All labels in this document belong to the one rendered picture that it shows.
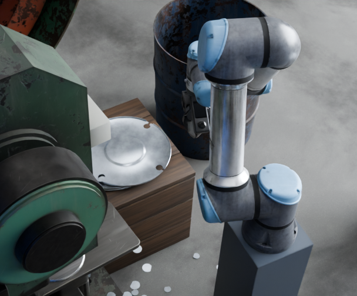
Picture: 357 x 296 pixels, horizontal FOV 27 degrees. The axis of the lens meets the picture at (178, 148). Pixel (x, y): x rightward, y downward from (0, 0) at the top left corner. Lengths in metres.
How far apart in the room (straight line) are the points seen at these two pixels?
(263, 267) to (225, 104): 0.51
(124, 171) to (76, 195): 1.35
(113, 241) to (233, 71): 0.46
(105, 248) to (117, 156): 0.73
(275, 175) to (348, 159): 1.04
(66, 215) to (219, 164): 0.92
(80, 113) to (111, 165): 1.28
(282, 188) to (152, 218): 0.62
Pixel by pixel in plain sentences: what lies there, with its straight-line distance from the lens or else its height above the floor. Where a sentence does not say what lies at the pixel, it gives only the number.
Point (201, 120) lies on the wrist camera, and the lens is 2.20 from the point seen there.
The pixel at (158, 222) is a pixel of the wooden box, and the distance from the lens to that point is 2.39.
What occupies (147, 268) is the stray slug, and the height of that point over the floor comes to 0.65.
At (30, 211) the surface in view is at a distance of 0.90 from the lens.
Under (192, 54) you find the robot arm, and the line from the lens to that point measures 2.09.
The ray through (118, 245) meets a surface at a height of 0.78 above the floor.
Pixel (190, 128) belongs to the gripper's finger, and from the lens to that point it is 2.30.
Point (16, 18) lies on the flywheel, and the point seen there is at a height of 1.14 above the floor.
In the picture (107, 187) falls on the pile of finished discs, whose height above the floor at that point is 0.36.
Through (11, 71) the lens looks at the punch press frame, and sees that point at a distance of 0.91.
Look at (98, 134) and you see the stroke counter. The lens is 1.07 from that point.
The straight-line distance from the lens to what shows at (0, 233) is 0.90.
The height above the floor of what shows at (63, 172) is 1.41.
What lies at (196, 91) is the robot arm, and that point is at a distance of 2.03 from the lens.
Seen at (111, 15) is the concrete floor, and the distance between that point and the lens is 3.41.
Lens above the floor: 2.11
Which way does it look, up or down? 48 degrees down
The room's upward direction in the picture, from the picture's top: 4 degrees clockwise
